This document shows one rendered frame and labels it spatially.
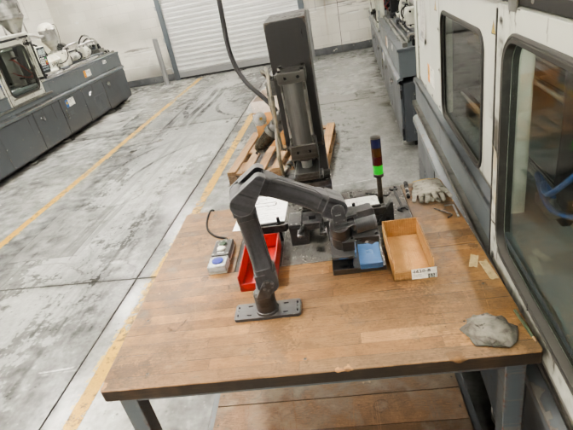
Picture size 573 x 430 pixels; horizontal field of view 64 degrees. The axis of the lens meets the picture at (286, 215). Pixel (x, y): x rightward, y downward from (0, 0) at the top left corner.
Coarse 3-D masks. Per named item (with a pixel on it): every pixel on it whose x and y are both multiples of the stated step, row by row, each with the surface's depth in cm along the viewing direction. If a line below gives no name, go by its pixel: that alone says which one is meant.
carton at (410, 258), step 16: (384, 224) 158; (400, 224) 157; (416, 224) 156; (384, 240) 157; (400, 240) 157; (416, 240) 155; (400, 256) 149; (416, 256) 147; (432, 256) 135; (400, 272) 137; (416, 272) 137; (432, 272) 137
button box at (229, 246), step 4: (208, 212) 203; (208, 216) 200; (208, 232) 187; (216, 236) 182; (220, 236) 181; (224, 240) 174; (228, 240) 173; (232, 240) 173; (216, 244) 172; (228, 244) 171; (232, 244) 171; (216, 248) 170; (228, 248) 168; (232, 248) 171; (212, 252) 168; (216, 252) 167; (220, 252) 167; (224, 252) 166; (228, 252) 166; (232, 252) 170; (212, 256) 166; (216, 256) 166
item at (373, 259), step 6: (360, 246) 155; (366, 246) 154; (372, 246) 153; (378, 246) 153; (360, 252) 152; (378, 252) 150; (360, 258) 149; (366, 258) 148; (372, 258) 147; (378, 258) 147; (360, 264) 145; (366, 264) 142; (372, 264) 142; (378, 264) 142
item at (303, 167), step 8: (304, 160) 154; (312, 160) 164; (296, 168) 157; (304, 168) 156; (312, 168) 154; (320, 168) 160; (288, 176) 163; (296, 176) 153; (304, 176) 152; (312, 176) 152; (320, 176) 154; (328, 176) 157; (312, 184) 155; (320, 184) 155; (328, 184) 155
